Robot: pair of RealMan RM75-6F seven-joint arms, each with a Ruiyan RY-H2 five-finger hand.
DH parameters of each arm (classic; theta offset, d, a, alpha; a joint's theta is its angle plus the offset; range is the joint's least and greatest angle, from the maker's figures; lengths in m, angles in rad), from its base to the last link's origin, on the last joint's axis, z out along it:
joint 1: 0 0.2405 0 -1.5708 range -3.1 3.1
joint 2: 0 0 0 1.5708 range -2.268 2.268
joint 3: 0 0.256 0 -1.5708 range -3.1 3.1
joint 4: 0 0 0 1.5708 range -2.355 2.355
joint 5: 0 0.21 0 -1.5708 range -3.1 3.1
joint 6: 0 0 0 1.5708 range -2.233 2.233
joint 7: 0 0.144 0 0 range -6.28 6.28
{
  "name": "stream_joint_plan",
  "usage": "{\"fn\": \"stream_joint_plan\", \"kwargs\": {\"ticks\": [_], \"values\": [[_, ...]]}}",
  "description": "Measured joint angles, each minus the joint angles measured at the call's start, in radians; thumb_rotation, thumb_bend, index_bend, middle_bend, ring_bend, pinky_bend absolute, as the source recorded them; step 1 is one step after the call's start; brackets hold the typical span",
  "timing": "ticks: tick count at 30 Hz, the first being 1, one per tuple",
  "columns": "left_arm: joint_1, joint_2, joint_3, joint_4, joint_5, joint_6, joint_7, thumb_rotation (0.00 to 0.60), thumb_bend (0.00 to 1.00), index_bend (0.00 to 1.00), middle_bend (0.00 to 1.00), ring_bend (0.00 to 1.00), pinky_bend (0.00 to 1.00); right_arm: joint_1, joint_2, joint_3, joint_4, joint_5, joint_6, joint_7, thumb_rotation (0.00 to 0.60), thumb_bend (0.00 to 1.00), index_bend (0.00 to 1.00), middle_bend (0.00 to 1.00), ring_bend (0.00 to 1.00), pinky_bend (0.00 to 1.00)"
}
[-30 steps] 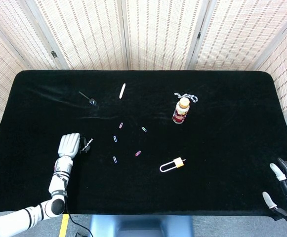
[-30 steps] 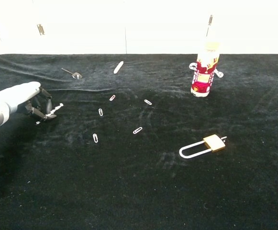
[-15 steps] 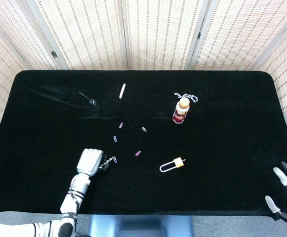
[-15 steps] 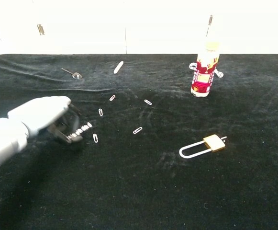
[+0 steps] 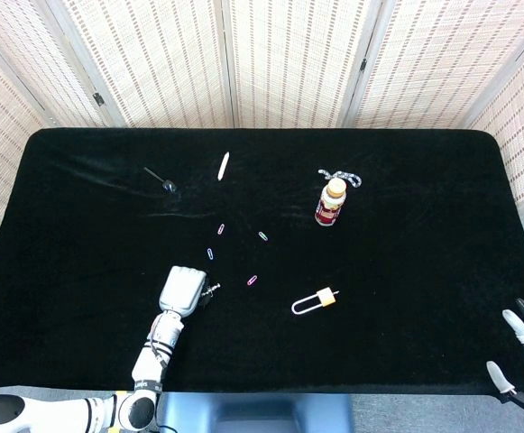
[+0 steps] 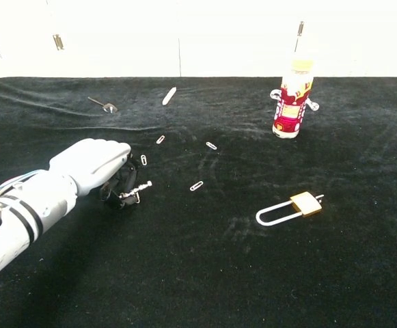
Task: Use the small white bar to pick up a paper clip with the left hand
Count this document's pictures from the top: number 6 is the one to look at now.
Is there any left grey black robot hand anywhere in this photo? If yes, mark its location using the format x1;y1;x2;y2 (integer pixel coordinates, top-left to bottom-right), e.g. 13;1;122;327
49;138;141;210

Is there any red labelled drink bottle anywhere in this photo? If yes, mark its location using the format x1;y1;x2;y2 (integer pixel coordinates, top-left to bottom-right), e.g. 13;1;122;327
271;59;315;139

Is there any small metal spoon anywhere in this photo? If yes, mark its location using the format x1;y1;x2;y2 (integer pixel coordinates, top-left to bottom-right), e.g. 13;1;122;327
87;96;119;114

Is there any black velvet tablecloth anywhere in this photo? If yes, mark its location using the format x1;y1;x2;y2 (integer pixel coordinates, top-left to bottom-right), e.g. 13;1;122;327
0;76;397;328

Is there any woven folding screen panel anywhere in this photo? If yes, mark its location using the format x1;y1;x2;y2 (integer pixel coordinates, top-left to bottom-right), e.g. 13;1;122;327
0;0;61;88
295;0;397;79
178;0;304;79
53;0;182;79

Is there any white stick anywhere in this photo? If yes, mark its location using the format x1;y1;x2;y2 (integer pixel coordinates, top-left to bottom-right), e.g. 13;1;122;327
161;86;178;107

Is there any brass long-shackle padlock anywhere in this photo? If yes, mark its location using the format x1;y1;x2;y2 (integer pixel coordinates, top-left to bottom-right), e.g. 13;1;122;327
255;191;325;227

